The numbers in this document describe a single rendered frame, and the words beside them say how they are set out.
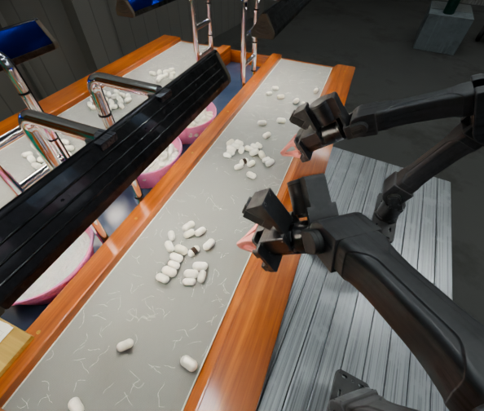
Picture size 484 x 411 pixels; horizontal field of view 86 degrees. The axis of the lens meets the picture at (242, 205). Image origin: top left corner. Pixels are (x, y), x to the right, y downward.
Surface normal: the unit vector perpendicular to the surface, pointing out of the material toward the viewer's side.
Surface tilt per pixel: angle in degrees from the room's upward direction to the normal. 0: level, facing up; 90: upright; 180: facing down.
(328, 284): 0
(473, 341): 18
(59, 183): 58
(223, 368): 0
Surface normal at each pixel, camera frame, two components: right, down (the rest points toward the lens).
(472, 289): 0.02, -0.65
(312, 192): 0.18, -0.10
